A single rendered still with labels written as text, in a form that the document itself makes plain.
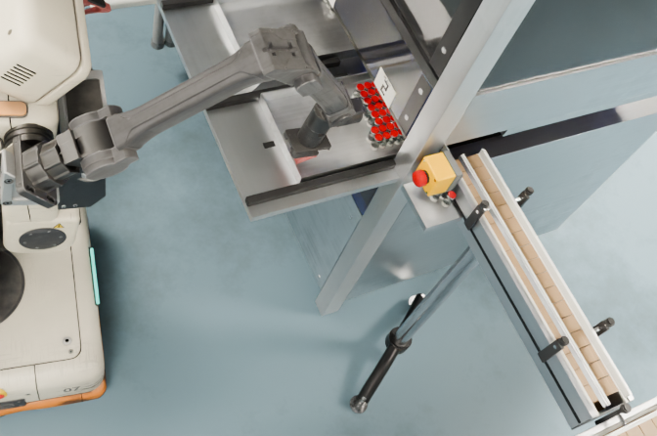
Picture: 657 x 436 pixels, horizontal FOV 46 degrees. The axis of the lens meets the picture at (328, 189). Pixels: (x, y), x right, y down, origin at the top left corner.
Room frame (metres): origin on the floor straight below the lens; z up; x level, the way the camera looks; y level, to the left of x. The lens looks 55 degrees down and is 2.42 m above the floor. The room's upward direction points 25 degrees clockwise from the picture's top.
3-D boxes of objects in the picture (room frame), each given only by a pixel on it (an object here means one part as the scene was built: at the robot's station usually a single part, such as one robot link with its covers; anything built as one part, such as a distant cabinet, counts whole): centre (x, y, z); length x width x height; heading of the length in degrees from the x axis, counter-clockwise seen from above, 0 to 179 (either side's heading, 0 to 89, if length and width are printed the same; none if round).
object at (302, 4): (1.48, 0.28, 0.90); 0.34 x 0.26 x 0.04; 135
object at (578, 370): (1.05, -0.52, 0.92); 0.69 x 0.15 x 0.16; 45
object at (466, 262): (1.15, -0.42, 0.46); 0.09 x 0.09 x 0.77; 45
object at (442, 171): (1.15, -0.22, 1.00); 0.08 x 0.07 x 0.07; 135
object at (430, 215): (1.17, -0.26, 0.87); 0.14 x 0.13 x 0.02; 135
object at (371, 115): (1.31, -0.02, 0.90); 0.18 x 0.02 x 0.05; 45
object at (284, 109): (1.24, 0.04, 0.90); 0.34 x 0.26 x 0.04; 135
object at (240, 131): (1.31, 0.21, 0.87); 0.70 x 0.48 x 0.02; 45
